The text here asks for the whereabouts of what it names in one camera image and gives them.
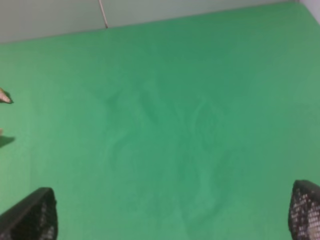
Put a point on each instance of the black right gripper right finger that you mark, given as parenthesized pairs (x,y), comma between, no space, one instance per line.
(304,211)

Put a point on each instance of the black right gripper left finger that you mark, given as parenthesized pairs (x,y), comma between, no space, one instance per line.
(33,218)

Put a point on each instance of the purple eggplant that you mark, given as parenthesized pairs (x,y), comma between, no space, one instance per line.
(5,96)

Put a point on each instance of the green table cloth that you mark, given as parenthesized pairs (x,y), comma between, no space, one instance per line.
(186,129)

